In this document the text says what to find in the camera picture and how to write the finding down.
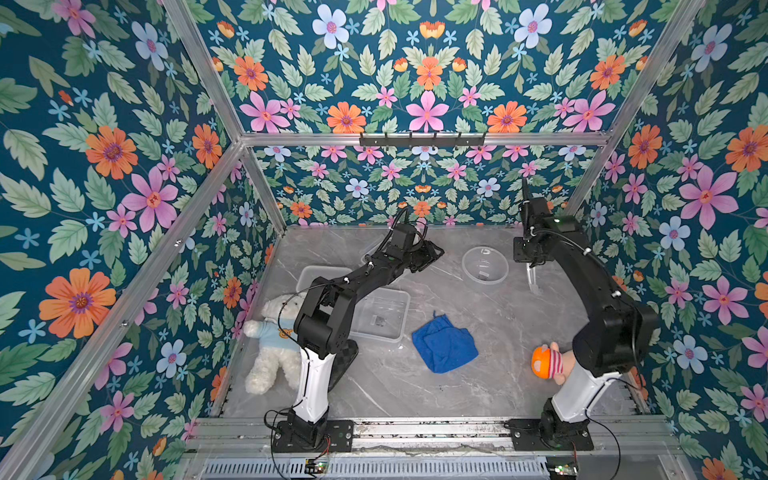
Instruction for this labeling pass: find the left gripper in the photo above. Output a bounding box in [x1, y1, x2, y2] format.
[398, 240, 445, 273]

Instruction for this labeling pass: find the square clear lunch box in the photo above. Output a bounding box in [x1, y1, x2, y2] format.
[350, 288, 411, 343]

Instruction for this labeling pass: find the round clear lunch box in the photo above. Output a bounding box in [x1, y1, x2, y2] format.
[461, 246, 509, 287]

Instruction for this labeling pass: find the rectangular clear lunch box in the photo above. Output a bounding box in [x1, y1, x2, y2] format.
[296, 265, 352, 291]

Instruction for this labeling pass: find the blue cleaning cloth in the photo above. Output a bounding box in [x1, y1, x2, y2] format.
[411, 315, 479, 374]

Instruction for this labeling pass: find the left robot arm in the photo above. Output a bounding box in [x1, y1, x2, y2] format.
[274, 206, 444, 449]

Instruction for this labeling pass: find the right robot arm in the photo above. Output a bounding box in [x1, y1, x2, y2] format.
[507, 184, 660, 451]

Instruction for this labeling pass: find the orange pink plush doll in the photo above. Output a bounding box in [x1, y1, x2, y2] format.
[531, 342, 577, 386]

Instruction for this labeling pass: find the white teddy bear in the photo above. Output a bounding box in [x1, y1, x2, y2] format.
[243, 292, 306, 395]

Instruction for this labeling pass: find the black wall hook rail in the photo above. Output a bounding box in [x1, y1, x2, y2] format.
[358, 132, 486, 149]

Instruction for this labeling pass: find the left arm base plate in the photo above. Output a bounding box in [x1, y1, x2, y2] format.
[272, 419, 356, 453]

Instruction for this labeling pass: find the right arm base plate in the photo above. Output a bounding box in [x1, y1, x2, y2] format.
[504, 419, 594, 452]

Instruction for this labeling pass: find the aluminium front rail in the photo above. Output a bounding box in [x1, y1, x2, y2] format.
[186, 415, 683, 455]

